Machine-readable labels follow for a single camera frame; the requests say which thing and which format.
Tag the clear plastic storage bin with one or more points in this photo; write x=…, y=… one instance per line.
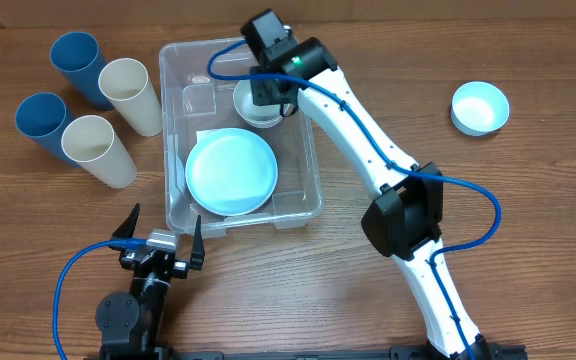
x=197, y=82

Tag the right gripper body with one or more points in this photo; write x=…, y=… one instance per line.
x=269, y=90

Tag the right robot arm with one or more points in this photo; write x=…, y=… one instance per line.
x=402, y=220

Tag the cream cup front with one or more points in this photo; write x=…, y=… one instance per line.
x=92, y=143

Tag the dark blue cup rear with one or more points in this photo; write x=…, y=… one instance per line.
x=79, y=58

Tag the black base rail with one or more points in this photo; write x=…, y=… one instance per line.
x=409, y=352

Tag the light blue bowl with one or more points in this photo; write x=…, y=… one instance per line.
x=479, y=108

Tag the light blue plate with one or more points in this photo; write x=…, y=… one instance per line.
x=234, y=175

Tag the cream cup rear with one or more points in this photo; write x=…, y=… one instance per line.
x=125, y=82

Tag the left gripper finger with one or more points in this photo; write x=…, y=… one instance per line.
x=127, y=228
x=198, y=251

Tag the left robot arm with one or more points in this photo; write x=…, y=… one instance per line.
x=130, y=321

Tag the white label in bin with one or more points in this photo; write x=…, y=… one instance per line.
x=208, y=135

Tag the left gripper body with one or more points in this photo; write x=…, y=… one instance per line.
x=177, y=265

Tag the cream cup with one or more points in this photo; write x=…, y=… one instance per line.
x=92, y=143
x=125, y=82

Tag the grey bowl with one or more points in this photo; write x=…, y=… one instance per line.
x=262, y=117

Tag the dark blue cup front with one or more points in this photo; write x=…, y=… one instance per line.
x=43, y=117

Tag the dark blue cup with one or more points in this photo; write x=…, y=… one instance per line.
x=79, y=58
x=43, y=117

